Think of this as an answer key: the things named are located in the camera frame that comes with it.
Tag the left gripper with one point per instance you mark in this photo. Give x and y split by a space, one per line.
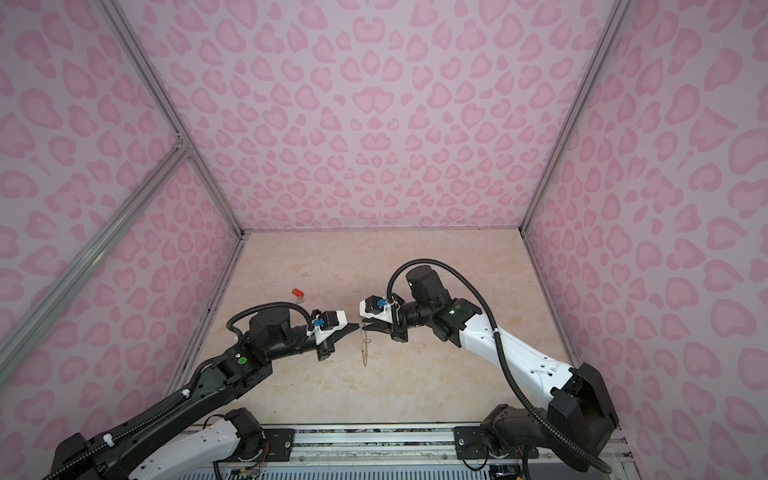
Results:
327 348

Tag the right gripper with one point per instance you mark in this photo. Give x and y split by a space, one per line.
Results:
394 330

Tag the metal perforated ring disc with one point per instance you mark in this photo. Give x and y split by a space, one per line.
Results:
365 341

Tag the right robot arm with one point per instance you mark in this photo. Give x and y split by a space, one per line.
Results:
565 409

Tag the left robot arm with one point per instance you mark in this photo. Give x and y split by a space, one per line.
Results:
264 334

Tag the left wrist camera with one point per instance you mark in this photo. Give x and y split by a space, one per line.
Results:
324 324

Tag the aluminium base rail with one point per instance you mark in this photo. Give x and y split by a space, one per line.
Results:
392 451

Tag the diagonal aluminium frame bar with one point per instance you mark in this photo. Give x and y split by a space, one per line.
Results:
39 319

